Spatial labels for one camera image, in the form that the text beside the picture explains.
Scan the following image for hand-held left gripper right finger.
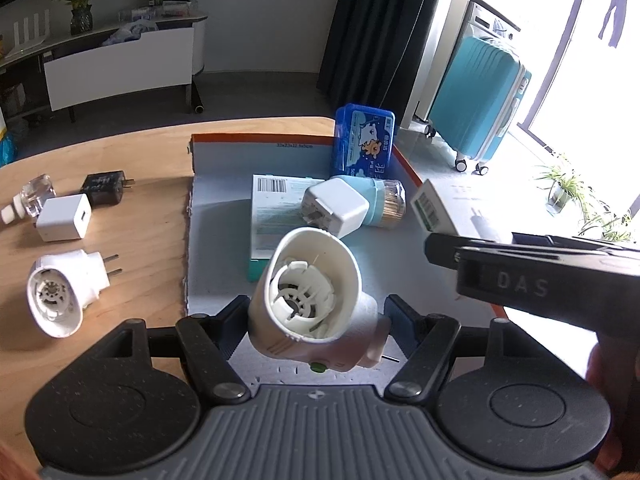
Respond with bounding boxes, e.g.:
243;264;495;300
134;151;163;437
384;294;538;403

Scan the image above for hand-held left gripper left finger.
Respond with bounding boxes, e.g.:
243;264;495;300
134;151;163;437
100;295;251;405

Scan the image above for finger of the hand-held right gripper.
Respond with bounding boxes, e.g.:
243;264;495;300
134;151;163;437
500;231;640;277
424;232;503;270

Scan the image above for blue toothpick dispenser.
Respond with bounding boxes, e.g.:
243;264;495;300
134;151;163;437
330;175;406;229

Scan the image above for white deep-rim plug-in device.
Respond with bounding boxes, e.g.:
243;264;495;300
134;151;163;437
248;226;391;375

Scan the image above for white charger with prongs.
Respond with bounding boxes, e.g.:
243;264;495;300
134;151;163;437
301;179;371;237

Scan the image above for teal and white carton box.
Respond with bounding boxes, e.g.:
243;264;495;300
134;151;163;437
248;174;341;281

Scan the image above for blue plastic swab box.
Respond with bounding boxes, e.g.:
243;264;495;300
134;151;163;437
330;102;398;181

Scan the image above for orange cardboard box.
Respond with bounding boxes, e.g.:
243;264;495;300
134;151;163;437
182;132;511;386

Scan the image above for black power adapter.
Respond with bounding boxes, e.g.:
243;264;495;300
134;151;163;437
80;170;135;207

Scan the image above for person's right hand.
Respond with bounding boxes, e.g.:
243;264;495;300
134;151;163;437
586;342;640;480

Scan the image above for green spider plants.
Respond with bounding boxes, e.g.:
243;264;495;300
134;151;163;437
534;154;640;242

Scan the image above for teal hard-shell suitcase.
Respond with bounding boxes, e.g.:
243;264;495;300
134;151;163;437
425;35;532;175

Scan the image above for white round plug-in device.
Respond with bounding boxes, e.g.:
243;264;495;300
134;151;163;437
27;249;123;338

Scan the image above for white cube charger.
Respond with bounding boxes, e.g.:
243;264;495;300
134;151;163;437
36;193;94;244

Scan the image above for dark blue curtain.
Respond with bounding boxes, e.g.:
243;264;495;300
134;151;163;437
317;0;451;128

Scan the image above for white washing machine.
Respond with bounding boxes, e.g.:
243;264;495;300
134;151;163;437
415;0;522;121

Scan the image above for clear bottle with white cap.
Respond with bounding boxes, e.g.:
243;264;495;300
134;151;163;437
0;174;57;227

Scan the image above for dark hanging garment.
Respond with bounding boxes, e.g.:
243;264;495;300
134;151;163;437
597;0;640;50

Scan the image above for white television cabinet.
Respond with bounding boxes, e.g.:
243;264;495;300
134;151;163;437
0;10;208;122

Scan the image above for blue plastic bag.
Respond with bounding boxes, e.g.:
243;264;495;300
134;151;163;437
0;130;17;167

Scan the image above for blue and white crumpled bag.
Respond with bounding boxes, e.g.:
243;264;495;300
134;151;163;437
102;21;159;46

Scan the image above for white router with antennas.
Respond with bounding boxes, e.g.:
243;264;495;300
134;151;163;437
12;9;52;54

